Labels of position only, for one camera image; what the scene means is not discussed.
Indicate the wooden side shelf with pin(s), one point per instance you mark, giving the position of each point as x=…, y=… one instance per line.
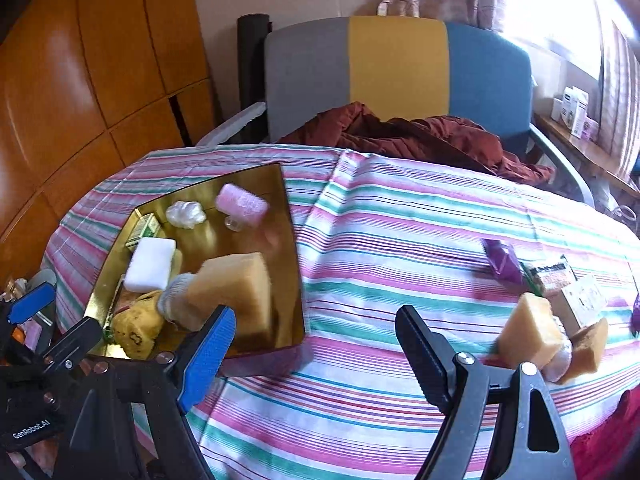
x=580, y=152

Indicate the white sponge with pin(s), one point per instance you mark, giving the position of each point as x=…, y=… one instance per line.
x=150, y=262

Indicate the pink packet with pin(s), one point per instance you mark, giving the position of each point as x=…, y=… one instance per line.
x=242, y=202

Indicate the purple snack packet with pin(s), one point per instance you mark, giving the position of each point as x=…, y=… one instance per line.
x=502, y=260
x=636, y=312

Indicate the pink box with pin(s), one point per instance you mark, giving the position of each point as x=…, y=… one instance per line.
x=586, y=129

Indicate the dark red blanket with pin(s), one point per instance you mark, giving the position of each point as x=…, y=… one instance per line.
x=425, y=145

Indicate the white plastic wad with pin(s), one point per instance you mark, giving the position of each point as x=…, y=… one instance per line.
x=185, y=215

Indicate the gold-lined maroon box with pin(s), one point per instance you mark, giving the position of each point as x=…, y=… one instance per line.
x=240, y=270

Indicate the person's red clothing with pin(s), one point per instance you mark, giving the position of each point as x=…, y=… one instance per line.
x=610, y=440

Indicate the yellow plush toy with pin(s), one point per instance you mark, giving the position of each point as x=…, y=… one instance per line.
x=135, y=327

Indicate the black rolled mat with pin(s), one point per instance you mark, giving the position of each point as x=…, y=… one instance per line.
x=250, y=70

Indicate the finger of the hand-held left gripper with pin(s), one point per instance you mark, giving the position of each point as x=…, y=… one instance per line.
x=30, y=305
x=75, y=342

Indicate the tall white box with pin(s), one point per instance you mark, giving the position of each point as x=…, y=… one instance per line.
x=570, y=110

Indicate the small clear cup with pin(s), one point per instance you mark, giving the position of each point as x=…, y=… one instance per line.
x=232, y=223

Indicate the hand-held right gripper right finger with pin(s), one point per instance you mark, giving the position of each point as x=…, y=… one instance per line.
x=425, y=355

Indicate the white carton box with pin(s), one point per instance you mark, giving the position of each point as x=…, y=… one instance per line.
x=580, y=302

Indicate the grey yellow blue chair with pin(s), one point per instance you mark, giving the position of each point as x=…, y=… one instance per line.
x=395, y=70

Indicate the brown sponge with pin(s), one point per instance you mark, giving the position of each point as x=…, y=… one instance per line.
x=587, y=352

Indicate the small green box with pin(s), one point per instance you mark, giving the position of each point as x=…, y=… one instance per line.
x=142, y=230

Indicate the yellow sponge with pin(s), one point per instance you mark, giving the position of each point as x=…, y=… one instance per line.
x=530, y=332
x=235, y=290

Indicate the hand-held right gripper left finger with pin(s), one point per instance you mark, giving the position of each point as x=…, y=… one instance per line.
x=210, y=355

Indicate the wooden cabinet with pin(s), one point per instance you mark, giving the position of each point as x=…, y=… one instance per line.
x=90, y=85

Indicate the snack bar packet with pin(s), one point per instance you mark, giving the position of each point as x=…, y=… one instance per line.
x=550, y=275

